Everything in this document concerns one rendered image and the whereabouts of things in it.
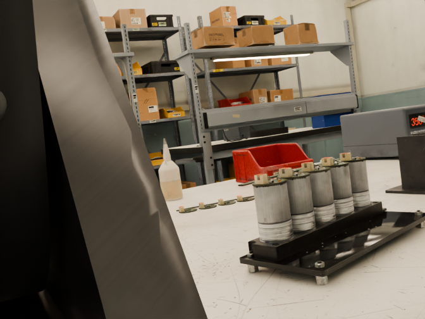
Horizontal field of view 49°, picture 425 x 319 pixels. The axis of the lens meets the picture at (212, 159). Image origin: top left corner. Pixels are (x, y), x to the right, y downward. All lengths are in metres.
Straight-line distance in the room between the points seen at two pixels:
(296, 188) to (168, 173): 0.42
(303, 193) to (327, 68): 6.10
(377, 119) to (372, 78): 5.67
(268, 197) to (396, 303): 0.11
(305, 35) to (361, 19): 3.26
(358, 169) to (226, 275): 0.15
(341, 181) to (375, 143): 0.57
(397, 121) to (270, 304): 0.68
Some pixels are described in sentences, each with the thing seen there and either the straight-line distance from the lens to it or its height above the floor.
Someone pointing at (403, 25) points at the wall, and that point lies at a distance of 6.30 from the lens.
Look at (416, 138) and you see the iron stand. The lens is 0.58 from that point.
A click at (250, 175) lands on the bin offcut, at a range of 0.81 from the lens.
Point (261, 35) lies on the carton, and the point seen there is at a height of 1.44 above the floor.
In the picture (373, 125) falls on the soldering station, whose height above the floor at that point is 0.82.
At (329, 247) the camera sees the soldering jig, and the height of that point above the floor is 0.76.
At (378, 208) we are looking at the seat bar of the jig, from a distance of 0.44.
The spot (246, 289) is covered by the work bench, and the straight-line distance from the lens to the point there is 0.31.
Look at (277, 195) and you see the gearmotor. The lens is 0.33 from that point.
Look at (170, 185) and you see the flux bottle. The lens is 0.75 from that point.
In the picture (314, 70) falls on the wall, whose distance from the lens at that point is 6.28.
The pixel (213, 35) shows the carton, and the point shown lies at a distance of 3.12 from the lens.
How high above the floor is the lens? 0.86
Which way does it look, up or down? 4 degrees down
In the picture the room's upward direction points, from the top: 8 degrees counter-clockwise
